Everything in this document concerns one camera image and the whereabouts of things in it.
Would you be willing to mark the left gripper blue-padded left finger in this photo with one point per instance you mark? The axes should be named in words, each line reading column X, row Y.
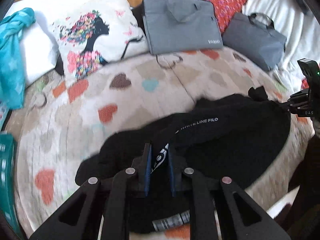
column 98, row 209

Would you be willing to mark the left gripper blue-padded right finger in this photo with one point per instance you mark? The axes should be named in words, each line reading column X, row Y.
column 217, row 209

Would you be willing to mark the black pants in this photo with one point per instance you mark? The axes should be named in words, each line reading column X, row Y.
column 236, row 136

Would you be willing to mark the dark grey laptop bag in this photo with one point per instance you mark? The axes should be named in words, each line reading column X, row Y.
column 255, row 37

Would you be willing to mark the heart-patterned quilt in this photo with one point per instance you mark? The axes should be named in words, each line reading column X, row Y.
column 61, row 125

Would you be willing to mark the light grey IPASON laptop bag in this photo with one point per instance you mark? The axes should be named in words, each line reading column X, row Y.
column 180, row 25

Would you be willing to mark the plain white pillow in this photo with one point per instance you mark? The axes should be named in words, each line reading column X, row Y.
column 38, row 46

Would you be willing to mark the teal star scarf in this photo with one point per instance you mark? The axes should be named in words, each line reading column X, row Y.
column 12, row 69

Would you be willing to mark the white pillow with girl print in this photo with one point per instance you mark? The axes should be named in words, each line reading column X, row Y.
column 93, row 33

